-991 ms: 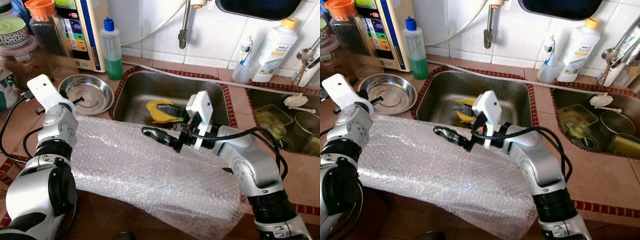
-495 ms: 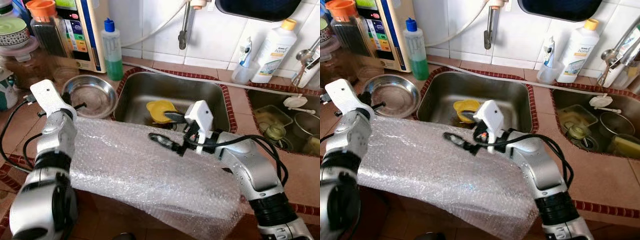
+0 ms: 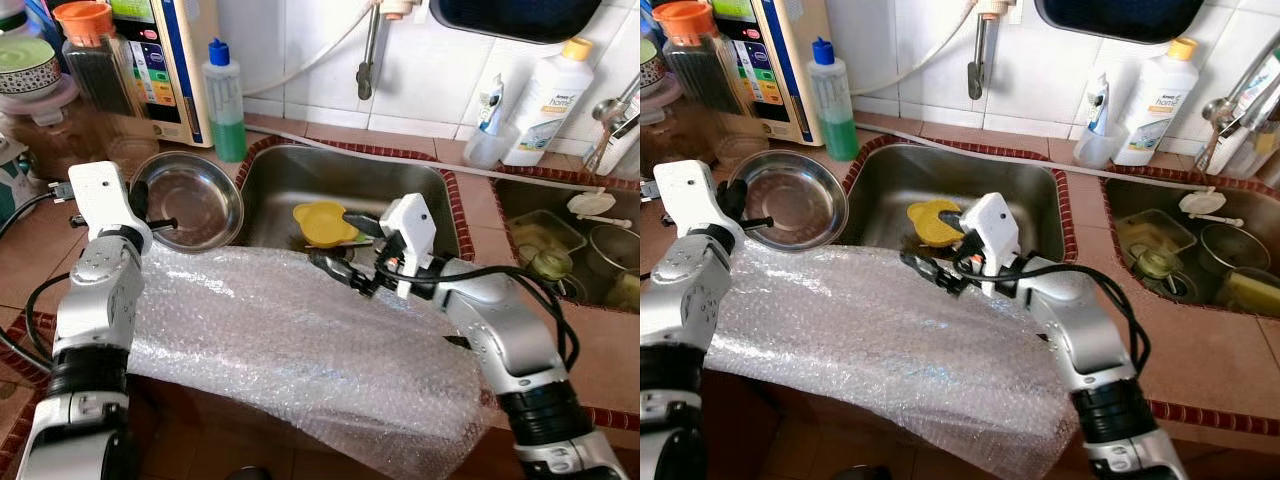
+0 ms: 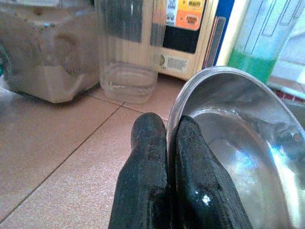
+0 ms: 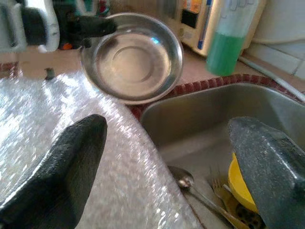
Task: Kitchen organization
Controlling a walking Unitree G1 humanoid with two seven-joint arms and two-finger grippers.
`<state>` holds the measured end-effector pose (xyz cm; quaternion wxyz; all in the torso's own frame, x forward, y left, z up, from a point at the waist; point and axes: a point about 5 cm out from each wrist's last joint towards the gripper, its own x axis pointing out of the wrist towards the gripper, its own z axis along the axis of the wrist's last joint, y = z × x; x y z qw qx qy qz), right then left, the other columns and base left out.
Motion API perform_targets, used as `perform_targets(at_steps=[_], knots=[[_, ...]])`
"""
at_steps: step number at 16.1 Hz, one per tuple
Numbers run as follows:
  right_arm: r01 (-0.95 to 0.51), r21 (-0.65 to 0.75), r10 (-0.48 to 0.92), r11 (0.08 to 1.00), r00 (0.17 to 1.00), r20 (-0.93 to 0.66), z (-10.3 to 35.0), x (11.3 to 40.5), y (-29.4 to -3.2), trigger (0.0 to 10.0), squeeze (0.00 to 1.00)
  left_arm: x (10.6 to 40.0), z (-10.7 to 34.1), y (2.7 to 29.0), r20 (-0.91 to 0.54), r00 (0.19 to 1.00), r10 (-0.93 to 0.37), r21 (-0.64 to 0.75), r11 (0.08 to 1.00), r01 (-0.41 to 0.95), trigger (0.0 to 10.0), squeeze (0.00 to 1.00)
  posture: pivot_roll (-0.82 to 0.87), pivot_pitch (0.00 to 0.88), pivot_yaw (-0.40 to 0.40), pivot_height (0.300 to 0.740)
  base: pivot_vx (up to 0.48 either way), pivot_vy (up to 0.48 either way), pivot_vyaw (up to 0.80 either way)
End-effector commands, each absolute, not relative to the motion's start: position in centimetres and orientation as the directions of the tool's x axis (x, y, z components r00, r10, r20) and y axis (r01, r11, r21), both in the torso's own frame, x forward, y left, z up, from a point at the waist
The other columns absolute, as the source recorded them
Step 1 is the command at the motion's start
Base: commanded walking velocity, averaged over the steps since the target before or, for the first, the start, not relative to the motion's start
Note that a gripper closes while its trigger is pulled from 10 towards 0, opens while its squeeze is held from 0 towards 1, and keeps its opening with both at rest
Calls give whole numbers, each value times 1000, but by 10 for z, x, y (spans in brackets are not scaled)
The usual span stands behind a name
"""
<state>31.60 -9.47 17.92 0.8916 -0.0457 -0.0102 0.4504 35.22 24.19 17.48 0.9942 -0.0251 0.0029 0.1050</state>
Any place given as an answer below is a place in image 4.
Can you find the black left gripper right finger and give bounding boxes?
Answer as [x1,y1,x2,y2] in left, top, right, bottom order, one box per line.
[168,115,253,229]

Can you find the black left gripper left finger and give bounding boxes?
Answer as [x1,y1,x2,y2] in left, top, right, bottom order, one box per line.
[108,112,172,229]

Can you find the steel bowl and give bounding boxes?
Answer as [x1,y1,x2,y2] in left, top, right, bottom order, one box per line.
[166,66,305,229]

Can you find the clear jar orange lid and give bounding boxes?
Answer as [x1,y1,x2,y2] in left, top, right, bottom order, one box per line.
[94,0,167,105]

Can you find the green liquid bottle blue cap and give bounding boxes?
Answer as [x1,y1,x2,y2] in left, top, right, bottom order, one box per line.
[226,0,301,84]

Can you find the beige water ionizer appliance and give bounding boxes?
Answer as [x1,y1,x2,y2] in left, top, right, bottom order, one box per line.
[140,0,251,81]

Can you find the clear container brown contents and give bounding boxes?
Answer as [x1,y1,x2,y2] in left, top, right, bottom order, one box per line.
[0,4,102,104]

